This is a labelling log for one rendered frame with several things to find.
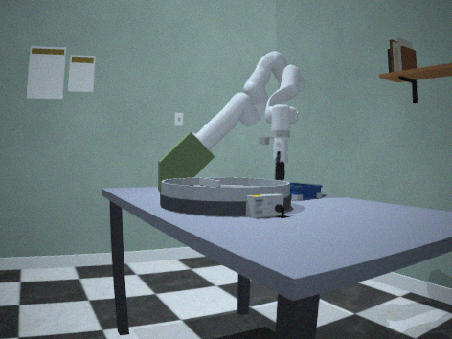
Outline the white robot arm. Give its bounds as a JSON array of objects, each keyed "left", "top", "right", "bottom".
[{"left": 194, "top": 52, "right": 305, "bottom": 153}]

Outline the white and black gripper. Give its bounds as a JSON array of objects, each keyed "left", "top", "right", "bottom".
[{"left": 272, "top": 137, "right": 290, "bottom": 181}]

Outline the blue tray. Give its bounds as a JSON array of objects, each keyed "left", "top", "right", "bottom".
[{"left": 289, "top": 182, "right": 323, "bottom": 199}]

